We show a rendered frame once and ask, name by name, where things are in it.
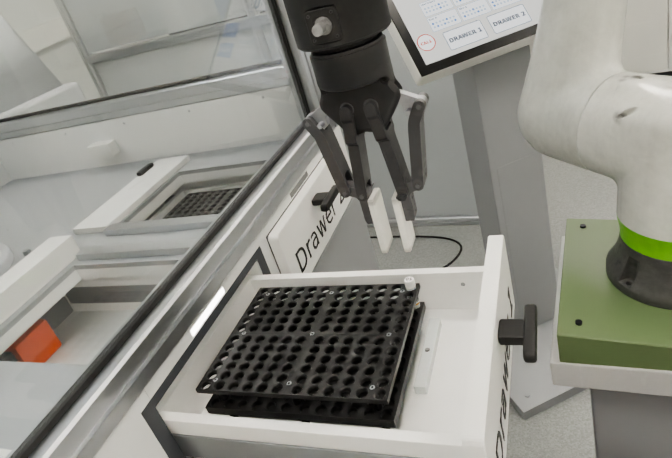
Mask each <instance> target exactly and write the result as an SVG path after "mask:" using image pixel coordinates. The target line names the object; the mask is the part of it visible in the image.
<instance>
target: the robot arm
mask: <svg viewBox="0 0 672 458"><path fill-rule="evenodd" d="M283 2H284V5H285V9H286V12H287V15H288V19H289V22H290V25H291V29H292V32H293V35H294V39H295V42H296V45H297V48H298V49H299V50H301V51H303V52H311V55H310V61H311V64H312V68H313V71H314V75H315V78H316V81H317V85H318V87H319V89H320V92H321V98H320V107H318V108H317V109H316V110H312V111H311V112H310V113H309V114H308V115H307V117H306V118H305V119H304V120H303V122H302V124H303V127H304V128H305V129H306V130H307V131H308V132H309V133H310V134H311V136H312V137H313V138H314V139H315V141H316V143H317V145H318V147H319V149H320V152H321V154H322V156H323V158H324V160H325V163H326V165H327V167H328V169H329V171H330V173H331V176H332V178H333V180H334V182H335V184H336V186H337V189H338V191H339V193H340V195H341V196H342V197H344V198H348V197H349V196H350V197H354V198H357V199H358V200H359V202H360V204H361V208H362V211H363V215H364V218H365V221H366V222H367V224H374V227H375V230H376V234H377V238H378V241H379V245H380V248H381V252H382V253H388V251H389V248H390V246H391V243H392V240H393V236H392V232H391V228H390V225H389V221H388V217H387V213H386V209H385V206H384V202H383V198H382V194H381V190H380V188H374V189H373V191H372V188H373V186H374V183H373V184H372V180H371V173H370V167H369V161H368V155H367V148H366V142H365V132H373V135H374V138H375V140H376V142H378V143H379V146H380V149H381V151H382V154H383V157H384V160H385V162H386V165H387V168H388V170H389V173H390V176H391V179H392V181H393V184H394V187H395V192H394V194H393V196H392V199H391V200H392V204H393V208H394V212H395V216H396V220H397V224H398V228H399V232H400V235H401V239H402V243H403V247H404V251H405V252H411V250H412V247H413V244H414V241H415V233H414V229H413V224H412V221H414V220H415V217H416V214H417V206H416V201H415V197H414V193H413V192H414V191H421V190H422V189H423V188H424V185H425V182H426V179H427V160H426V143H425V126H424V113H425V110H426V106H427V103H428V100H429V96H428V94H427V93H425V92H420V93H419V94H418V95H417V94H414V93H411V92H408V91H405V90H403V88H402V86H401V84H400V83H399V82H398V80H397V79H396V78H395V75H394V72H393V67H392V63H391V58H390V54H389V49H388V45H387V40H386V36H385V35H384V34H383V33H382V31H384V30H385V29H387V28H388V27H389V25H390V23H391V16H390V12H389V7H388V2H387V0H283ZM627 4H628V0H542V4H541V9H540V15H539V20H538V25H537V30H536V35H535V40H534V45H533V49H532V54H531V58H530V62H529V66H528V70H527V74H526V78H525V82H524V86H523V89H522V93H521V96H520V100H519V104H518V111H517V118H518V124H519V128H520V131H521V133H522V135H523V137H524V138H525V140H526V141H527V142H528V143H529V144H530V146H532V147H533V148H534V149H535V150H537V151H538V152H540V153H542V154H544V155H546V156H549V157H552V158H555V159H558V160H560V161H563V162H566V163H569V164H572V165H575V166H578V167H581V168H584V169H586V170H589V171H592V172H595V173H598V174H601V175H604V176H606V177H609V178H611V179H613V180H614V181H615V182H616V184H617V208H616V214H617V219H618V222H619V227H620V231H619V237H618V240H617V242H616V243H615V245H614V246H613V247H612V248H611V249H610V250H609V252H608V254H607V257H606V272H607V276H608V278H609V280H610V281H611V283H612V284H613V285H614V286H615V287H616V288H617V289H618V290H619V291H621V292H622V293H624V294H625V295H627V296H628V297H630V298H632V299H634V300H636V301H639V302H641V303H644V304H647V305H650V306H654V307H658V308H662V309H668V310H672V76H665V75H655V74H645V73H636V72H630V71H627V70H625V69H624V67H623V65H622V56H623V43H624V32H625V22H626V13H627ZM398 103H401V104H402V106H403V112H404V114H405V115H406V116H409V119H408V138H409V151H410V164H411V176H410V174H409V171H408V168H407V165H406V162H405V159H404V157H403V154H402V151H401V148H400V145H399V142H398V139H397V136H396V134H395V131H394V123H393V120H392V116H393V114H394V112H395V110H396V107H397V105H398ZM329 117H330V118H331V119H332V120H333V121H334V122H335V123H336V124H338V125H339V126H340V127H341V128H342V129H343V133H344V139H345V144H346V145H347V146H348V151H349V157H350V163H351V168H352V172H351V170H350V167H349V165H348V163H347V161H346V158H345V156H344V154H343V152H342V149H341V147H340V145H339V143H338V140H337V138H336V136H335V133H334V131H333V129H332V127H331V126H330V124H329V123H330V120H329Z"/></svg>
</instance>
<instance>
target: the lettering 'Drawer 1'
mask: <svg viewBox="0 0 672 458"><path fill-rule="evenodd" d="M508 298H509V300H510V306H511V317H512V309H513V305H511V299H510V293H509V287H508ZM506 354H507V359H508V360H509V359H510V346H509V356H508V345H506V351H505V361H506V365H505V362H504V371H505V377H504V374H503V380H504V383H505V387H506V390H507V391H508V386H507V378H508V367H507V359H506ZM506 374H507V378H506ZM505 379H506V380H505ZM503 394H504V397H503ZM504 401H505V412H504ZM501 403H502V405H503V415H504V419H506V407H507V402H506V397H505V392H504V389H502V399H501ZM500 415H501V417H500V424H501V429H502V434H503V439H504V441H505V436H504V431H503V426H502V407H501V412H500ZM499 438H500V442H501V449H502V458H503V444H502V437H501V433H500V431H498V433H497V442H496V457H497V458H499V456H498V451H497V450H498V439H499Z"/></svg>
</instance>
